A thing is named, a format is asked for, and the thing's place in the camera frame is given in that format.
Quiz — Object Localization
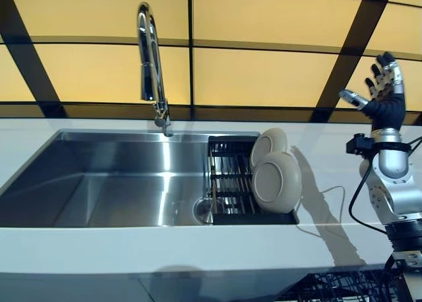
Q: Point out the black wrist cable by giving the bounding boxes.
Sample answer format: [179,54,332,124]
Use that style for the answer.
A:
[348,140,415,302]

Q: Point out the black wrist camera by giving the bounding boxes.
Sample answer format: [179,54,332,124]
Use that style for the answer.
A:
[345,133,375,156]

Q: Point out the small beige ceramic plate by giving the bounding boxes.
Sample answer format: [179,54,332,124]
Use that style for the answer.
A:
[249,127,288,171]

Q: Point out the black dish drying rack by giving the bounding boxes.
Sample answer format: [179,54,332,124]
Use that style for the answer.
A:
[207,135,299,226]

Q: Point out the steel sink drain strainer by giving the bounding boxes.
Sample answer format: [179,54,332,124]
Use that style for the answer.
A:
[193,196,217,224]

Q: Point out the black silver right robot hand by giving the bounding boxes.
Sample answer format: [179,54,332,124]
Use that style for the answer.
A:
[338,51,406,132]

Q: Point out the stainless steel sink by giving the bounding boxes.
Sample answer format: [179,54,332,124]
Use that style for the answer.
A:
[0,127,301,229]

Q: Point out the black wire dishwasher rack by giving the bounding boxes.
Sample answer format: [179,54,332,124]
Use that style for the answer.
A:
[280,270,409,302]

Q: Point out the chrome gooseneck kitchen faucet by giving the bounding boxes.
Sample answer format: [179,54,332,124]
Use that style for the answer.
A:
[136,2,174,138]

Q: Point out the large beige ceramic plate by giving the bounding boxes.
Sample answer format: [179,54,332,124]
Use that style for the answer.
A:
[251,150,303,214]

